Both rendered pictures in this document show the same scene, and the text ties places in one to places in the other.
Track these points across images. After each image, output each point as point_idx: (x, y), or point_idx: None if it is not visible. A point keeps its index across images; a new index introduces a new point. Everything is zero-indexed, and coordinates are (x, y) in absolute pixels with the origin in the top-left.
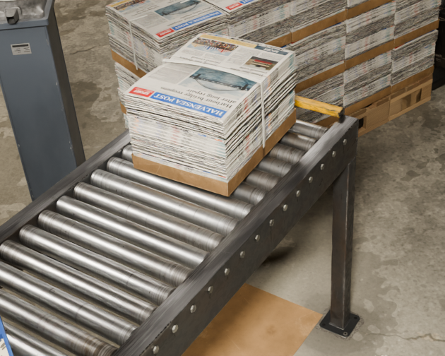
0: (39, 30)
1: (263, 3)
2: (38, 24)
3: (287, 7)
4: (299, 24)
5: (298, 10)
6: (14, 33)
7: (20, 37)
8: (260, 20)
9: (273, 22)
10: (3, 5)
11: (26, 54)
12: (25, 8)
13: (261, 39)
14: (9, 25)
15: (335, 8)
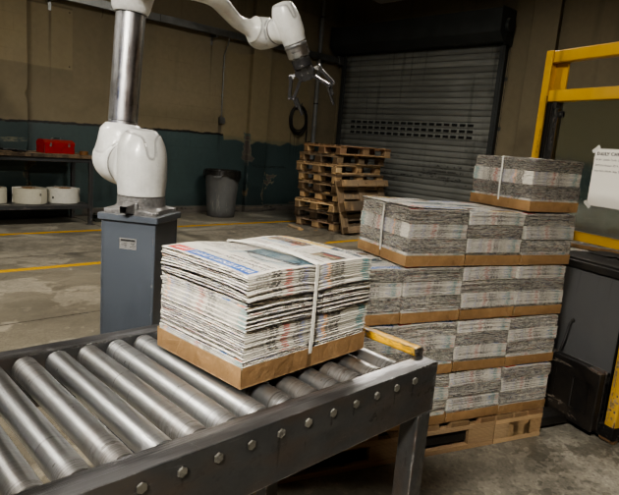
0: (147, 228)
1: (375, 275)
2: (147, 221)
3: (400, 287)
4: (410, 307)
5: (410, 294)
6: (126, 227)
7: (130, 232)
8: (369, 291)
9: (382, 297)
10: (124, 199)
11: (131, 249)
12: (142, 206)
13: (368, 309)
14: (122, 217)
15: (448, 304)
